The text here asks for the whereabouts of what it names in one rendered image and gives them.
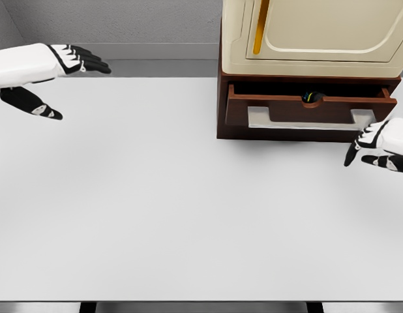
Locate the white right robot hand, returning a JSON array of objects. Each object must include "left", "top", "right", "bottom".
[{"left": 343, "top": 117, "right": 403, "bottom": 174}]

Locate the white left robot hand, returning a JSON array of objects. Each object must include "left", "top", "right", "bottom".
[{"left": 0, "top": 43, "right": 112, "bottom": 121}]

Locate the brown wooden drawer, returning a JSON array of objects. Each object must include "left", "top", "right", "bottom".
[{"left": 224, "top": 82, "right": 398, "bottom": 130}]

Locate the cream cabinet door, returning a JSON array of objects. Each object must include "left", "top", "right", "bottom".
[{"left": 245, "top": 0, "right": 403, "bottom": 64}]

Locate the cream cabinet with brown base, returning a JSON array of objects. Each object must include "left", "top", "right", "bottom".
[{"left": 216, "top": 0, "right": 403, "bottom": 143}]

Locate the black switch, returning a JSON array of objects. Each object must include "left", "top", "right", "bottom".
[{"left": 301, "top": 91, "right": 327, "bottom": 104}]

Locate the silver drawer handle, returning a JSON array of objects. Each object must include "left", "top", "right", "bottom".
[{"left": 247, "top": 106, "right": 377, "bottom": 129}]

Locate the gold door handle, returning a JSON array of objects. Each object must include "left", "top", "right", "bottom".
[{"left": 252, "top": 0, "right": 271, "bottom": 55}]

